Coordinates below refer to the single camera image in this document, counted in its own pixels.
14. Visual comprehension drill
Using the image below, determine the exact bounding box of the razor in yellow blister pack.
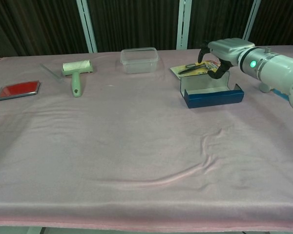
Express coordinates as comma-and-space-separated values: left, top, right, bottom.
170, 59, 222, 80

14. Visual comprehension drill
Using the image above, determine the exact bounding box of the white metal post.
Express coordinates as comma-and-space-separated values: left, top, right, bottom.
176, 0, 192, 50
76, 0, 98, 54
241, 0, 261, 42

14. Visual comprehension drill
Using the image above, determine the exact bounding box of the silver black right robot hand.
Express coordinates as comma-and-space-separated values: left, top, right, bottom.
197, 38, 256, 80

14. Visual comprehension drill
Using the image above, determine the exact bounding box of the red stamp ink pad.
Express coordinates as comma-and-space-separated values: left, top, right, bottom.
0, 80, 41, 101

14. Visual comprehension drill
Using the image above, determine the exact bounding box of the clear plastic food container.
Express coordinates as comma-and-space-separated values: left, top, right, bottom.
120, 47, 160, 75

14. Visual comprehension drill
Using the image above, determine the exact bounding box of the wooden massage hammer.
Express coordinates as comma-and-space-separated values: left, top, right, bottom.
259, 82, 272, 94

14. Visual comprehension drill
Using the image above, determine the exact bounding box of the green lint roller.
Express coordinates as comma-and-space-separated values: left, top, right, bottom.
61, 59, 94, 98

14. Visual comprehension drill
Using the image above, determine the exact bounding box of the pink tablecloth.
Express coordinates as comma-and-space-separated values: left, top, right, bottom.
0, 45, 293, 232

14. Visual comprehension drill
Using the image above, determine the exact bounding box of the dark blue glasses case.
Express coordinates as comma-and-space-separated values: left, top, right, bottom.
180, 70, 245, 109

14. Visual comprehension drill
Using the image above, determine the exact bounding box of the light blue tray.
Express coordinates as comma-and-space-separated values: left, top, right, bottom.
272, 88, 290, 100

